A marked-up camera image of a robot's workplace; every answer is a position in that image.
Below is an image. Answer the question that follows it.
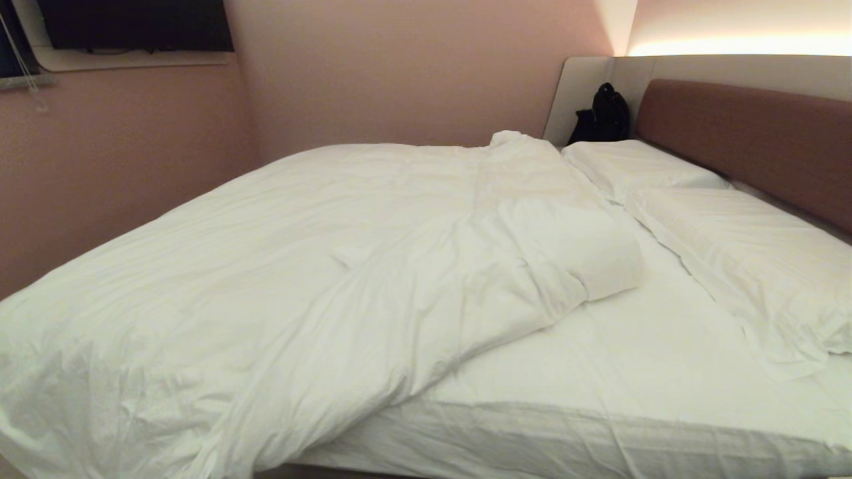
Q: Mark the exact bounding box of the white rumpled duvet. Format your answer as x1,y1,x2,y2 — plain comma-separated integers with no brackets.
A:
0,130,647,479

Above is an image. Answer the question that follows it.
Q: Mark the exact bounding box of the white bed sheet mattress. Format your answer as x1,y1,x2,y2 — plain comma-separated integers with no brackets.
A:
293,214,852,479

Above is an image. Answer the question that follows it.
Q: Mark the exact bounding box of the black backpack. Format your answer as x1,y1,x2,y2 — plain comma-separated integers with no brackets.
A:
567,82,631,146

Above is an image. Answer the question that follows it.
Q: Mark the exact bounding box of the white pillow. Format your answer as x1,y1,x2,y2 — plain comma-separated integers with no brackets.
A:
624,187,852,382
561,139,733,204

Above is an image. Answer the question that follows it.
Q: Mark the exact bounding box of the brown padded headboard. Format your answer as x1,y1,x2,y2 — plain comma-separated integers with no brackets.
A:
636,79,852,234

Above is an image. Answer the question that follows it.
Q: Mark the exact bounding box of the black wall television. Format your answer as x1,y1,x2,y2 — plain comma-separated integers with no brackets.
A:
37,0,235,53

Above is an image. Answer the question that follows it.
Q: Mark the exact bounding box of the white blind cord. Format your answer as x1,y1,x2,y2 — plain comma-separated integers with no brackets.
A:
0,12,49,112

